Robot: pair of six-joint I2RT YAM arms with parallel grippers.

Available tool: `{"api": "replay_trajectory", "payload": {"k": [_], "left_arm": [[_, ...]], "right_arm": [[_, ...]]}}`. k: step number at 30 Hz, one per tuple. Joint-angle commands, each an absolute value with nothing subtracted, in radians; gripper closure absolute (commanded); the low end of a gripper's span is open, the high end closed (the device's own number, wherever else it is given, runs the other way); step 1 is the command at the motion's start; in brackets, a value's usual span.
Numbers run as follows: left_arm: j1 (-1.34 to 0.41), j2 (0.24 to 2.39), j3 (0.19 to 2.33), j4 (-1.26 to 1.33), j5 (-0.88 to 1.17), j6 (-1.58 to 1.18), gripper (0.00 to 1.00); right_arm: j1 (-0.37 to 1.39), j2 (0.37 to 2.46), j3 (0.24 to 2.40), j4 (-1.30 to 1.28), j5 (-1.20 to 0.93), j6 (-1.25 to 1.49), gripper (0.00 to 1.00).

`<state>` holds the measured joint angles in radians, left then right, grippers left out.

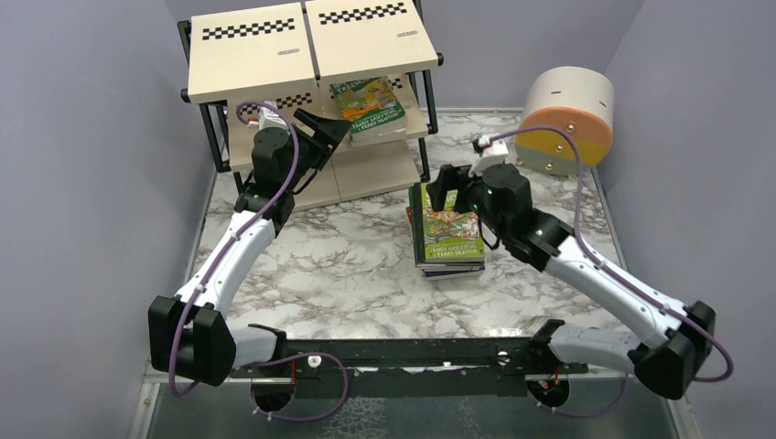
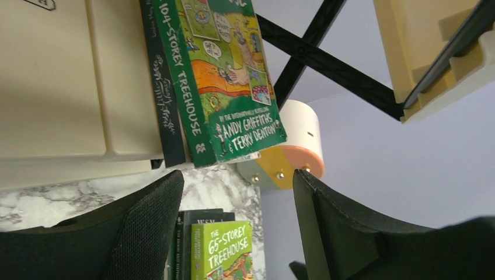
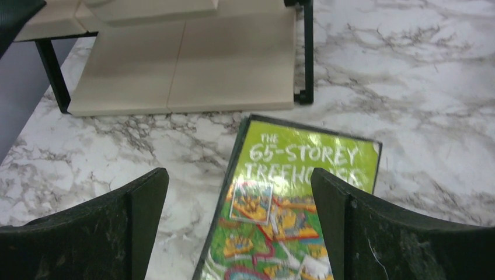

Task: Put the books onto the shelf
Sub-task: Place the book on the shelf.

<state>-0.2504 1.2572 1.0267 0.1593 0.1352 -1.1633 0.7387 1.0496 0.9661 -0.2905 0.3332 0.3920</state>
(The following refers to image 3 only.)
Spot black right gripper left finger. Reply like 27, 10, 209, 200
1, 167, 169, 279

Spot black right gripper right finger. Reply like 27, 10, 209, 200
311, 168, 494, 279

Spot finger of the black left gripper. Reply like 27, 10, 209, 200
1, 0, 46, 57

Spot green 65-storey treehouse book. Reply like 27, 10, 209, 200
193, 114, 382, 279

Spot beige black three-tier shelf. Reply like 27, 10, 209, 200
16, 1, 313, 117

